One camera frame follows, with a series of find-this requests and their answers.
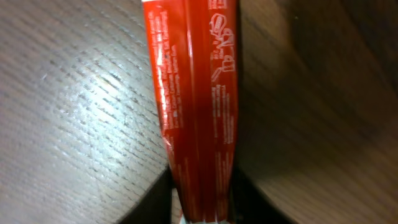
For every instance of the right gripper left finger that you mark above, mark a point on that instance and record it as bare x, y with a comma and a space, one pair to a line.
155, 207

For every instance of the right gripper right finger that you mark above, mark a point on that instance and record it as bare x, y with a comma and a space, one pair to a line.
249, 206

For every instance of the red stick packet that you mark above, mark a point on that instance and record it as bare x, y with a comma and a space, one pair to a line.
193, 56

